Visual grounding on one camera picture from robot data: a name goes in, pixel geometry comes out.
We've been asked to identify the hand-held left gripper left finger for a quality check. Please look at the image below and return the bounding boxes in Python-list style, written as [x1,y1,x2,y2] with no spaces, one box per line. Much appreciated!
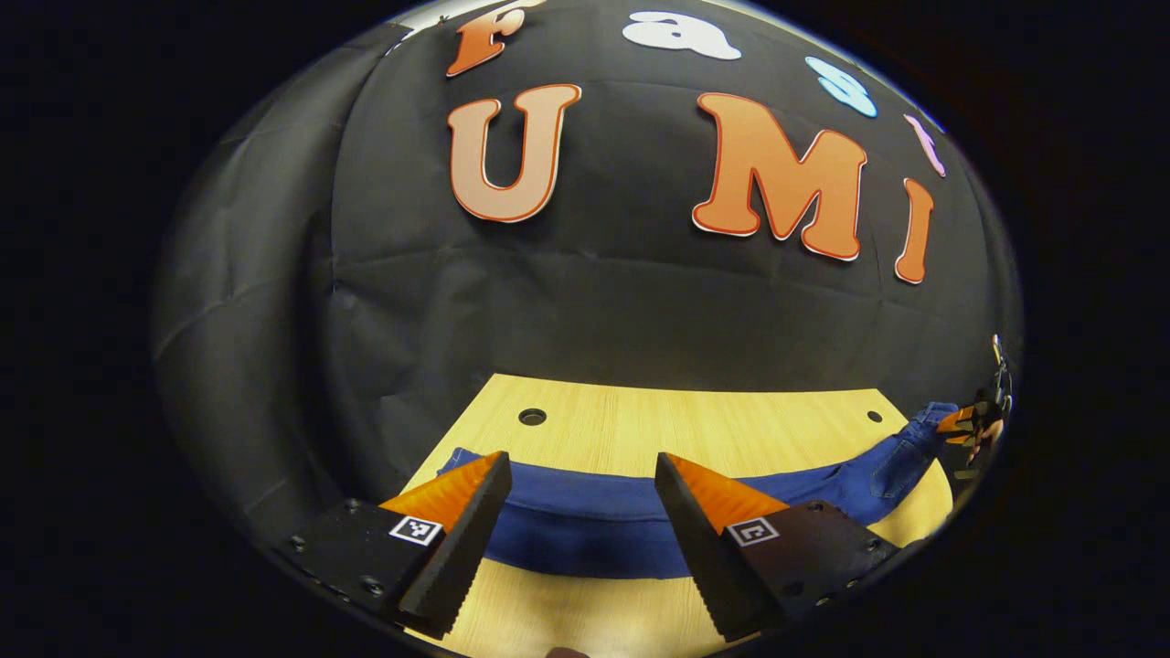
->
[288,451,513,641]

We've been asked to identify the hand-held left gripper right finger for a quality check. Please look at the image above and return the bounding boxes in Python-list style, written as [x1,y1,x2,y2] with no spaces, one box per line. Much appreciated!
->
[654,452,901,642]

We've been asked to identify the blue denim jeans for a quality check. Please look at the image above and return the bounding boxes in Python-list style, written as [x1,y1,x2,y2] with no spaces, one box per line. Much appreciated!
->
[439,402,963,581]

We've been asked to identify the black backdrop cloth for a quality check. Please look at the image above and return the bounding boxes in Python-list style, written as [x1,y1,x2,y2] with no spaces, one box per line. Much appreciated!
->
[151,0,1023,540]

